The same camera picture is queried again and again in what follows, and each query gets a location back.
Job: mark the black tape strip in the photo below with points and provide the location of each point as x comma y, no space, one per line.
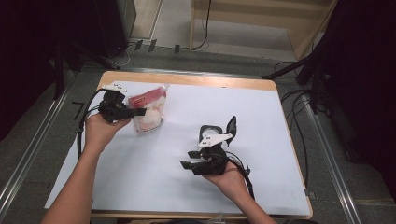
176,48
152,45
138,45

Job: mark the wooden table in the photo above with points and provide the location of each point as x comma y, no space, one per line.
186,79

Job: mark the short metal floor rail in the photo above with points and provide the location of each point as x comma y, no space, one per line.
186,72

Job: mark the red and white pouch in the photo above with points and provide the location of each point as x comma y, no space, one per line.
152,121

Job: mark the black cabinet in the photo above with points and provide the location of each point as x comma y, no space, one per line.
115,25

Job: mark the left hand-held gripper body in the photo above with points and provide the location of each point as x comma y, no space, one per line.
113,109

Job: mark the person's right hand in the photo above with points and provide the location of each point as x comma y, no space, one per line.
232,183

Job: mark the black stand with long legs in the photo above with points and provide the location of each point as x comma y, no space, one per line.
59,71

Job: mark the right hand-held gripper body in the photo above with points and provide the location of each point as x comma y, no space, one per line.
213,161

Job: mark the white paper sheet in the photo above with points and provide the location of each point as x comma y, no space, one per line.
155,174

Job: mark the person's left hand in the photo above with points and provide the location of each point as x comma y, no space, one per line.
98,132

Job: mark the dark curtain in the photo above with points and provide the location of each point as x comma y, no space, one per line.
367,77
25,62

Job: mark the long metal floor rail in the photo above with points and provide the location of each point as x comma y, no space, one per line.
336,161
31,152

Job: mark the wooden shelf frame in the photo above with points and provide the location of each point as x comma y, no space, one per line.
249,18

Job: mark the clear container with black lid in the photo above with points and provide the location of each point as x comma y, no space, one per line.
232,127

